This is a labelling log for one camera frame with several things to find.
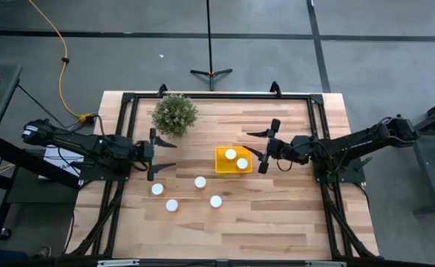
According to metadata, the black aluminium table frame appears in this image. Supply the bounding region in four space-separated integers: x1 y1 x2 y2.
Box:
65 81 380 260

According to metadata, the thin black power cable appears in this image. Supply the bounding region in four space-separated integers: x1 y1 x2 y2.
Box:
16 83 72 130

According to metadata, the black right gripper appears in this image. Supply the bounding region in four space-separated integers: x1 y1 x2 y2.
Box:
246 118 295 175

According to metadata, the black tripod stand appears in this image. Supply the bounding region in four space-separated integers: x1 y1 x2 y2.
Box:
189 0 234 92

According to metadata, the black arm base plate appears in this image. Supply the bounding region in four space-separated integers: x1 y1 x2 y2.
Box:
313 157 367 185
76 162 132 182

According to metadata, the dark metal equipment stand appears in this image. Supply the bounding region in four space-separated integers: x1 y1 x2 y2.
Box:
411 94 435 217

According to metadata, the silver aluminium bracket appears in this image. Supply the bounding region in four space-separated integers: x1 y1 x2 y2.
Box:
304 260 348 267
97 259 141 267

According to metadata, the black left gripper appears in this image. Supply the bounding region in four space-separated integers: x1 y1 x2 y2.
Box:
134 128 178 182

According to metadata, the yellow extension cable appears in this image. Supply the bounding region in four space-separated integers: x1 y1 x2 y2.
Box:
27 0 95 123

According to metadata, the white paper ream box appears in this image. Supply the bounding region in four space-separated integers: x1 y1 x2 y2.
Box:
42 146 85 182

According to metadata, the artificial plant in black pot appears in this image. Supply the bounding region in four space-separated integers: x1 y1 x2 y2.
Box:
151 93 199 138

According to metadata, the person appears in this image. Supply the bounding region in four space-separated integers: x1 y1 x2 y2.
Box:
0 244 54 263

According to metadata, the yellow plastic basket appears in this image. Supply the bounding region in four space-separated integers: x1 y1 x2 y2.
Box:
215 146 254 174

